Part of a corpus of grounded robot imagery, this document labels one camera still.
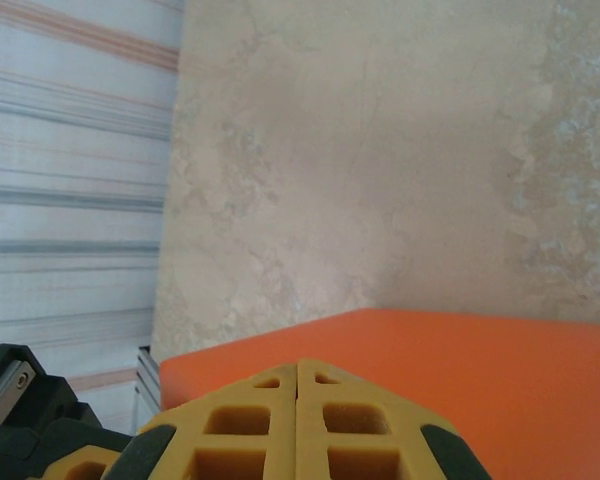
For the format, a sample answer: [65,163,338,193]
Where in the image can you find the aluminium frame rail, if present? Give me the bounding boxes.
[135,344,162,434]

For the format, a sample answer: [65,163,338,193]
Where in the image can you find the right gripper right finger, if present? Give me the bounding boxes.
[298,356,495,480]

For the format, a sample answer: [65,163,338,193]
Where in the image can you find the orange wrapping paper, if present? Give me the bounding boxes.
[158,308,600,480]

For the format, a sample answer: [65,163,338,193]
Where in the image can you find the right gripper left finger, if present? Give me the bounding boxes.
[104,357,300,480]

